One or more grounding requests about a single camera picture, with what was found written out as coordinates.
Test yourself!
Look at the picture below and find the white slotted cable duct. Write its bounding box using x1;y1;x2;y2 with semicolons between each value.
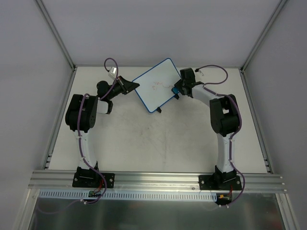
38;189;217;202

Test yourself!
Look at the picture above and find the blue whiteboard eraser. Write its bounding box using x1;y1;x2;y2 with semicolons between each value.
172;87;179;94

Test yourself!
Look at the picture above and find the right aluminium frame post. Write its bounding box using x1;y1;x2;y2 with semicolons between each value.
240;0;288;71

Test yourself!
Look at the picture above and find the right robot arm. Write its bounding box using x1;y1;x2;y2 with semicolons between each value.
172;68;242;190

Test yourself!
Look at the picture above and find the aluminium front rail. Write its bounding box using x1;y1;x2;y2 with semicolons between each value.
28;170;288;194

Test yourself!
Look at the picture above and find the blue framed whiteboard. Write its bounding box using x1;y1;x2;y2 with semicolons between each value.
132;58;180;113

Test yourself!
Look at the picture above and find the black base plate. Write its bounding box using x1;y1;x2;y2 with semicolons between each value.
198;174;242;191
72;172;115;188

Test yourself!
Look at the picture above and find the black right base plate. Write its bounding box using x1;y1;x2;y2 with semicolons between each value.
198;174;242;191

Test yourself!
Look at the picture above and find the aluminium frame post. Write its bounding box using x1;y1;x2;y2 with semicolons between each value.
240;0;288;71
34;0;76;70

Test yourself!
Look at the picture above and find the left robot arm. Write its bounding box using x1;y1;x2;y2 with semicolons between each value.
65;76;140;171

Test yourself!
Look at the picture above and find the left aluminium frame post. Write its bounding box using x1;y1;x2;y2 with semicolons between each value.
34;0;76;70

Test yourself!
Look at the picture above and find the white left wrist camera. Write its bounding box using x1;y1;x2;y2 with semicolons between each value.
108;67;118;79

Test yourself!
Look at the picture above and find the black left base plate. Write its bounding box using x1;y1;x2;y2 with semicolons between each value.
72;172;115;188

